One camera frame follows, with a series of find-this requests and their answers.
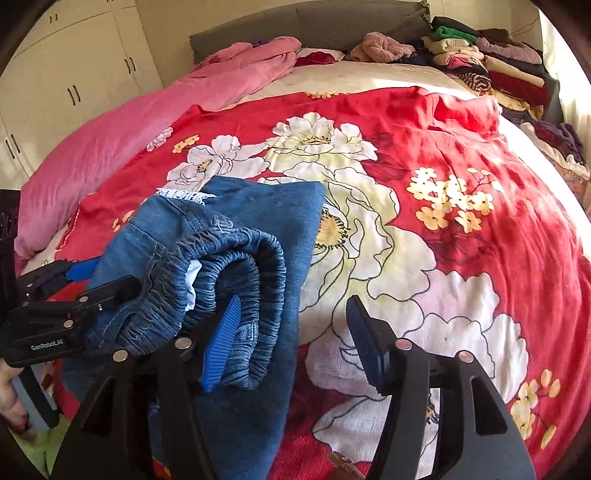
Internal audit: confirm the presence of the person's left hand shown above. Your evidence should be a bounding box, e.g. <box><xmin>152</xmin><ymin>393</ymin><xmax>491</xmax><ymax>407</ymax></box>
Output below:
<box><xmin>0</xmin><ymin>357</ymin><xmax>28</xmax><ymax>437</ymax></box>

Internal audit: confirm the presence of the green fleece cloth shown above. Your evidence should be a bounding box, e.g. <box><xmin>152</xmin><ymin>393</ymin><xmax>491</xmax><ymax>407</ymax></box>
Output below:
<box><xmin>9</xmin><ymin>427</ymin><xmax>65</xmax><ymax>477</ymax></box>

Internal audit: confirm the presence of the pink quilt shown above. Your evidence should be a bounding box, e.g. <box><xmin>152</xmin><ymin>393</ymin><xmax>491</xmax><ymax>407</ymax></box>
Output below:
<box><xmin>14</xmin><ymin>36</ymin><xmax>303</xmax><ymax>259</ymax></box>

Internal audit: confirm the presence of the cream wardrobe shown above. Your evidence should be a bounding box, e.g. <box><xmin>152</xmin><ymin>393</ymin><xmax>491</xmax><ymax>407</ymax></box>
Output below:
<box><xmin>0</xmin><ymin>0</ymin><xmax>164</xmax><ymax>190</ymax></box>

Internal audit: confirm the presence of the pile of folded clothes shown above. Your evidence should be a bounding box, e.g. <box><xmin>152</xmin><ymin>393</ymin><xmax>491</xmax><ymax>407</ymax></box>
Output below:
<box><xmin>416</xmin><ymin>16</ymin><xmax>561</xmax><ymax>123</ymax></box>

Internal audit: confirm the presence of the dark red garment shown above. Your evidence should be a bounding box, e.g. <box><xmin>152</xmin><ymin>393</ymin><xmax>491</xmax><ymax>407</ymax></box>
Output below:
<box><xmin>295</xmin><ymin>48</ymin><xmax>345</xmax><ymax>68</ymax></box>

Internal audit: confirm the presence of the blue denim pants lace trim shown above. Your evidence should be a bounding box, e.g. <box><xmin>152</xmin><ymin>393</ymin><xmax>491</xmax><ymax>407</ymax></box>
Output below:
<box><xmin>62</xmin><ymin>178</ymin><xmax>328</xmax><ymax>480</ymax></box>

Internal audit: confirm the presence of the red floral blanket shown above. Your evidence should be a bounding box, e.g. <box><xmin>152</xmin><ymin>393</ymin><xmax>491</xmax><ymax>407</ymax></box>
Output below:
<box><xmin>14</xmin><ymin>85</ymin><xmax>587</xmax><ymax>480</ymax></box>

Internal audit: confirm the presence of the pink fluffy garment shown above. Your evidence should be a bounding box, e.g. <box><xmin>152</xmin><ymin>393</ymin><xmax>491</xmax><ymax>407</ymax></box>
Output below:
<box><xmin>346</xmin><ymin>31</ymin><xmax>416</xmax><ymax>63</ymax></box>

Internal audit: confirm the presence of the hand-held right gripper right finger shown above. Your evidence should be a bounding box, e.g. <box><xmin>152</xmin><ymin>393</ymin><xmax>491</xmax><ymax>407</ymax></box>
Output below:
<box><xmin>345</xmin><ymin>294</ymin><xmax>539</xmax><ymax>480</ymax></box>

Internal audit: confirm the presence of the grey headboard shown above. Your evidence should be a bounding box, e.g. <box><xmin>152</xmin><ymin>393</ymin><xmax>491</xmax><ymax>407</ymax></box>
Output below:
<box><xmin>188</xmin><ymin>0</ymin><xmax>432</xmax><ymax>65</ymax></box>

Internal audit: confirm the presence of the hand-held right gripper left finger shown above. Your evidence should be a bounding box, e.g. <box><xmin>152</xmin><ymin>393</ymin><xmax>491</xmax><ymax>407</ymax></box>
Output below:
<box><xmin>48</xmin><ymin>294</ymin><xmax>243</xmax><ymax>480</ymax></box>

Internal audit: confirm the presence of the purple garment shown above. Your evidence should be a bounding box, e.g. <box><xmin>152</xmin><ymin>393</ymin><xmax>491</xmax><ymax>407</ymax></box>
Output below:
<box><xmin>533</xmin><ymin>121</ymin><xmax>587</xmax><ymax>162</ymax></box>

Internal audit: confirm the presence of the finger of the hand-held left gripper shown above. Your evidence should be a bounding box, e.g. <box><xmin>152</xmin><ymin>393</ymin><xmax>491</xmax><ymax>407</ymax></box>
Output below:
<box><xmin>50</xmin><ymin>275</ymin><xmax>141</xmax><ymax>324</ymax></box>
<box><xmin>18</xmin><ymin>257</ymin><xmax>101</xmax><ymax>299</ymax></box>

